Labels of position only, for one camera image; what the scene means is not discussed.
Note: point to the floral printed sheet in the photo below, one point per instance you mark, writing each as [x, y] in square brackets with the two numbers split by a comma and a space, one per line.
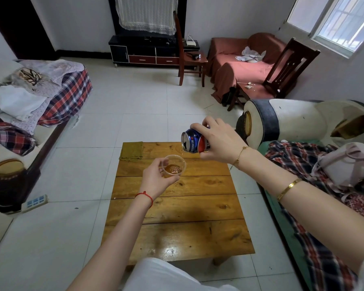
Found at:
[45, 72]

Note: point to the person's right forearm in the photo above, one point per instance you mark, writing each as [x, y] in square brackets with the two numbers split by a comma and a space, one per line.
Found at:
[300, 203]

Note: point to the white router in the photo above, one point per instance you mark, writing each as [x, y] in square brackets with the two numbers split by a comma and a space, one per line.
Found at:
[190, 42]

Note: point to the dark wooden chair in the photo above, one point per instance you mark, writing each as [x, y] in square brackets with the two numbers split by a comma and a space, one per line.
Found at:
[286, 68]

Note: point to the small black device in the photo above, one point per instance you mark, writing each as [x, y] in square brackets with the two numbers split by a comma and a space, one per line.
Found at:
[195, 56]

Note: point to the cream armchair with grey band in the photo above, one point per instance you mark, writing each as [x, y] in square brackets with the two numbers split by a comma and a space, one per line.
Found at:
[300, 121]

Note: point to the red covered sofa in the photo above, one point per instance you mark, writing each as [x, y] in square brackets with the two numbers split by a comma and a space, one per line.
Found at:
[239, 68]

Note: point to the person's white trousers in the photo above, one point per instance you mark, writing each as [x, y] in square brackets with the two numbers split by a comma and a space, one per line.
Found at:
[170, 277]

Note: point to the window with white frame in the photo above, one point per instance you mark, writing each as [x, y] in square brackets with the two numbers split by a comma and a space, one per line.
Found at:
[336, 19]

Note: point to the green seat cushion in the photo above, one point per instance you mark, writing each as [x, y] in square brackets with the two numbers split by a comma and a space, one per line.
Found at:
[279, 215]

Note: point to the white lace cover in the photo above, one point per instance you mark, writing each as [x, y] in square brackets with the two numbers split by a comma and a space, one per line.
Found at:
[147, 13]

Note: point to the person's right hand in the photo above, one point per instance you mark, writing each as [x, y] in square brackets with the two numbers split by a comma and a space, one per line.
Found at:
[223, 142]

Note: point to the person's left thumb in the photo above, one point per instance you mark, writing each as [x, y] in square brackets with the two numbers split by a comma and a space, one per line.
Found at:
[162, 163]

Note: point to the black red tv cabinet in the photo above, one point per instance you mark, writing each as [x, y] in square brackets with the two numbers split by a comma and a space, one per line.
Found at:
[145, 53]

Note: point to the red blue plaid blanket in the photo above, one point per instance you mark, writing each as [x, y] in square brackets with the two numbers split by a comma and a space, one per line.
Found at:
[69, 96]

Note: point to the gold bangle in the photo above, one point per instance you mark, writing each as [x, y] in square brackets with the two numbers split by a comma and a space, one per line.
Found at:
[288, 189]

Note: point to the pink handbag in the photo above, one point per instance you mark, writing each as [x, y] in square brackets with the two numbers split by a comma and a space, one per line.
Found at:
[345, 166]

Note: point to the white folded garment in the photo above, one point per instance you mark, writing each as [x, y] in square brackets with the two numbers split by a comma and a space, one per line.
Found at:
[18, 101]

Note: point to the clear plastic cup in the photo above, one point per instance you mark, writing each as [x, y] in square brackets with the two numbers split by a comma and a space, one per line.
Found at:
[175, 166]

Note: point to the person's left forearm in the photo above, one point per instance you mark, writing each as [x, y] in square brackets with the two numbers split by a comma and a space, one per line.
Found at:
[116, 239]

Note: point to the black television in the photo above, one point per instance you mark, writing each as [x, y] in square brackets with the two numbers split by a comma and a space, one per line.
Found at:
[112, 18]

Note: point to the wooden coffee table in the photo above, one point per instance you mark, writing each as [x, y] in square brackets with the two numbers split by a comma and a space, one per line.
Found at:
[182, 215]

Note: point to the cream sofa with dark trim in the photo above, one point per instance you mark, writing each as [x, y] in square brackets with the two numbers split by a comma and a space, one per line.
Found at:
[9, 166]

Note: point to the white power strip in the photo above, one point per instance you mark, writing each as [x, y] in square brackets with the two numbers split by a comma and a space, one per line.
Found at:
[34, 203]

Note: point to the crumpled white cloth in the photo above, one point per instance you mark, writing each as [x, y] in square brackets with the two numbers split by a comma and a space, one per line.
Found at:
[250, 55]

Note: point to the person's left hand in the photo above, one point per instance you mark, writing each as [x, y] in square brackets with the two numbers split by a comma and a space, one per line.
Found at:
[153, 181]

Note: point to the tall wooden chair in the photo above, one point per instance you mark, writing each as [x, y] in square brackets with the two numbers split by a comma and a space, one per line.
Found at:
[188, 59]

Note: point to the plaid shirt fabric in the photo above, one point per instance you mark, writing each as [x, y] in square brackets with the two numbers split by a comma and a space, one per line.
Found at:
[315, 227]

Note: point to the blue soda can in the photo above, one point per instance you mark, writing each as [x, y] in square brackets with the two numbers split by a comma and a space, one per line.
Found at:
[192, 140]

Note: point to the olive green cloth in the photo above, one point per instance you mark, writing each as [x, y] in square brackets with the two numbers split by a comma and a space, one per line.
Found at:
[131, 150]

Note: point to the person's right thumb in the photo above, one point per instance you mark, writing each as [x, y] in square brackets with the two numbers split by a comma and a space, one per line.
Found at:
[205, 146]

